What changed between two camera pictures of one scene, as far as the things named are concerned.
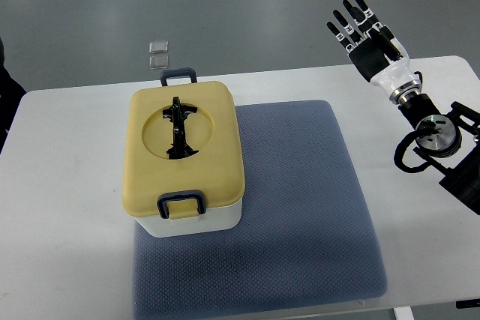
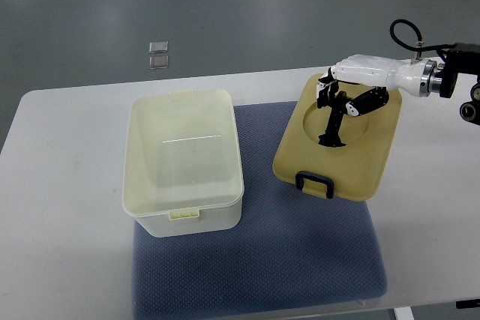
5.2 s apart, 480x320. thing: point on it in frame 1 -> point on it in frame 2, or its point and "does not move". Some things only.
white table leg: [403, 313] does not move
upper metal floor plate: [158, 46] does not move
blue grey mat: [306, 237] does not move
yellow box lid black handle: [183, 148] -> [355, 171]
